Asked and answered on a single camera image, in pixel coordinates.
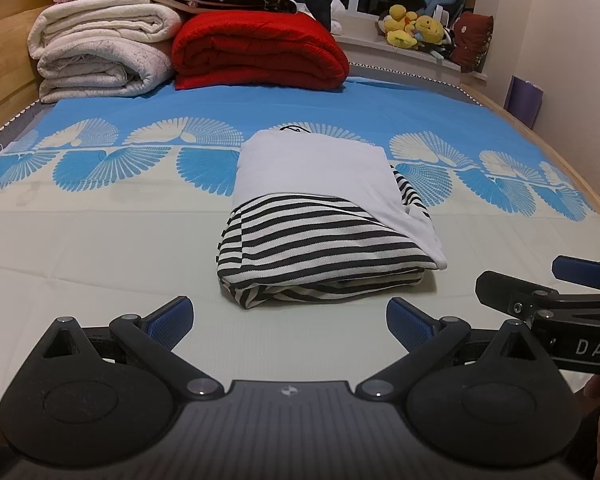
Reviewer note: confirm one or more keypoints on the purple bag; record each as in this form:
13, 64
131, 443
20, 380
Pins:
526, 101

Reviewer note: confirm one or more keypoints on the red folded blanket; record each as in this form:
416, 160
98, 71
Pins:
260, 50

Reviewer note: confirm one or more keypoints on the dark red floral cushion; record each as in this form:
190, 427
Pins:
475, 42

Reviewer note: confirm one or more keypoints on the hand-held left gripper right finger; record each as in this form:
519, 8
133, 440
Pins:
409, 321

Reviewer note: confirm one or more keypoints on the windowsill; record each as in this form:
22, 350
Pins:
365, 42

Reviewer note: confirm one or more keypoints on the yellow round plush toy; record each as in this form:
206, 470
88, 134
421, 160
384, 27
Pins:
428, 29

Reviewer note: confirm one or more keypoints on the yellow duck plush toy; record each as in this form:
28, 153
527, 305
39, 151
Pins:
399, 27

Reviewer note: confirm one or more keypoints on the wooden bed frame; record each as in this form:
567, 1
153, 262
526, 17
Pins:
5, 60

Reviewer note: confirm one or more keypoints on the cream speckled folded blanket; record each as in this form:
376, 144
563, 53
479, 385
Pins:
95, 72

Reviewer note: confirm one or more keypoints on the striped shirt with white vest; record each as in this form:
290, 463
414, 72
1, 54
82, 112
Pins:
310, 180

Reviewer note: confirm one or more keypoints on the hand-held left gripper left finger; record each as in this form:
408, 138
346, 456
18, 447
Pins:
172, 317

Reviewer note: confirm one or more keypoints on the blue and cream printed bedsheet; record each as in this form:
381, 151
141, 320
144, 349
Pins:
80, 240

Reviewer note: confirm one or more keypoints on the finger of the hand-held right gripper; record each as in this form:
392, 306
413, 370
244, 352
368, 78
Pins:
505, 295
580, 270

